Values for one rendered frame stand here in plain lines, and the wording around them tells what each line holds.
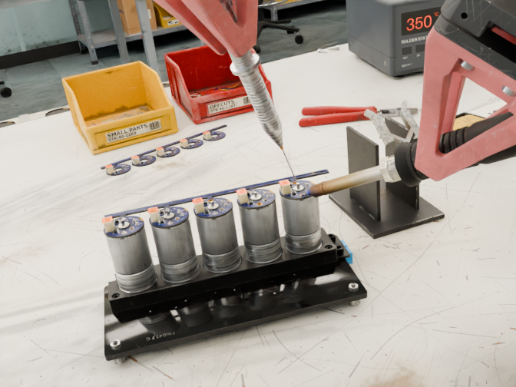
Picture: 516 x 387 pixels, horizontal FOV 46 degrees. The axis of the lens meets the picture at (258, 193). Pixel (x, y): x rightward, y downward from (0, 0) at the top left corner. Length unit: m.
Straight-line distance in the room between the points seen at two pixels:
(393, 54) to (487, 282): 0.42
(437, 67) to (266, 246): 0.17
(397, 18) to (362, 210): 0.34
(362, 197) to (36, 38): 4.44
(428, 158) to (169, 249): 0.16
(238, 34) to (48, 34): 4.55
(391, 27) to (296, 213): 0.42
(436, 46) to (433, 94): 0.03
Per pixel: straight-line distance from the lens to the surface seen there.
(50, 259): 0.50
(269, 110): 0.33
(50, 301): 0.45
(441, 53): 0.28
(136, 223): 0.38
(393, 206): 0.48
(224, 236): 0.38
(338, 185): 0.36
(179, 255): 0.38
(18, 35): 4.81
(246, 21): 0.31
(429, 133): 0.31
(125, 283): 0.39
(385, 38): 0.78
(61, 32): 4.84
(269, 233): 0.39
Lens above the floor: 0.99
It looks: 27 degrees down
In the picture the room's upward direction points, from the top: 7 degrees counter-clockwise
